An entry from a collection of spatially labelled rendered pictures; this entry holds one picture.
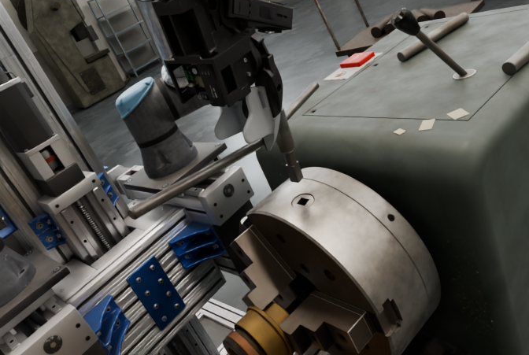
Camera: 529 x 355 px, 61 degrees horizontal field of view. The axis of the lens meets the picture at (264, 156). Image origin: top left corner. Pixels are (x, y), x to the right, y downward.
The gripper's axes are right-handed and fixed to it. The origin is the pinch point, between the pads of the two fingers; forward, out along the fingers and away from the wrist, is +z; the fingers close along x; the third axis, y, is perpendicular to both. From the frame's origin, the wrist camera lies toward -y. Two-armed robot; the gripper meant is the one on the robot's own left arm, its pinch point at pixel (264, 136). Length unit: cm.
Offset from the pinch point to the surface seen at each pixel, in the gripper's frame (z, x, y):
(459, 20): 11, 5, -64
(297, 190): 13.6, -2.3, -5.7
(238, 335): 25.3, -4.1, 13.2
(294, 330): 25.7, 2.8, 9.1
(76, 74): 246, -952, -476
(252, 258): 20.9, -7.2, 3.3
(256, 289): 23.6, -5.1, 6.5
